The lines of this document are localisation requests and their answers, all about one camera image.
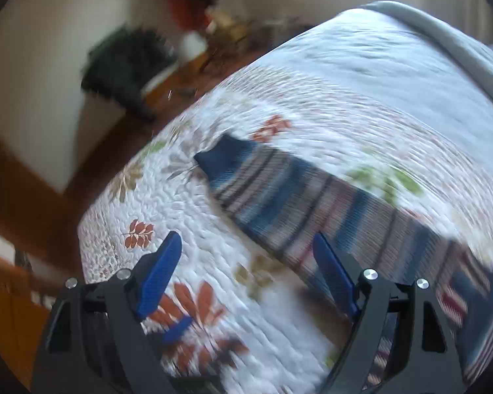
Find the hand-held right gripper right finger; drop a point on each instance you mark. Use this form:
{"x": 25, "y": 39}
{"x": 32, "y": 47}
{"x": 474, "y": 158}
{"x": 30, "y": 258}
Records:
{"x": 332, "y": 271}

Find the striped knitted sweater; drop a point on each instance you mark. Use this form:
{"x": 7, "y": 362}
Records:
{"x": 291, "y": 197}

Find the floral quilted blanket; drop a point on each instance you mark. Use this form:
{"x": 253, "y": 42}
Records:
{"x": 213, "y": 246}

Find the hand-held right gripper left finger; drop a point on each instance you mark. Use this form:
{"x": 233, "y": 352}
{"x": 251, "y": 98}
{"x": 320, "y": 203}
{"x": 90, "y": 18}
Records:
{"x": 161, "y": 270}

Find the grey comforter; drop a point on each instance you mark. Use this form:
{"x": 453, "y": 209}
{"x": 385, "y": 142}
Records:
{"x": 448, "y": 41}

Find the light blue bed sheet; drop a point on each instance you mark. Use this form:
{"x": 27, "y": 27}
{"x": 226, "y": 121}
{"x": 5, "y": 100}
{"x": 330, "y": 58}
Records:
{"x": 374, "y": 61}

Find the black bag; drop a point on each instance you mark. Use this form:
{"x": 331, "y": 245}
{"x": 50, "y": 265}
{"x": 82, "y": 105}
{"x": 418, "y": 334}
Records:
{"x": 123, "y": 65}

